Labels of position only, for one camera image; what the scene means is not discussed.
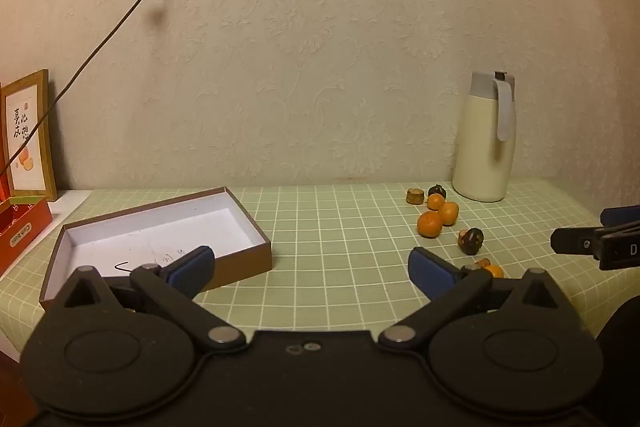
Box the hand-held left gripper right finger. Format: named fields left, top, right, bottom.
left=378, top=247, right=569, bottom=352

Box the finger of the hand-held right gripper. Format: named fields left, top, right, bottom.
left=550, top=226, right=640, bottom=271
left=601, top=205, right=640, bottom=229

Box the wooden picture frame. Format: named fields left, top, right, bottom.
left=0, top=69, right=59, bottom=202

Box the dark power cable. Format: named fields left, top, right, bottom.
left=0, top=0, right=167, bottom=180

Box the cream thermos jug grey handle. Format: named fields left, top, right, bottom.
left=452, top=70, right=517, bottom=202

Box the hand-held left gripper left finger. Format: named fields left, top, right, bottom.
left=62, top=245, right=248, bottom=354

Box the red gift box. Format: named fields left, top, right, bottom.
left=0, top=194, right=54, bottom=276

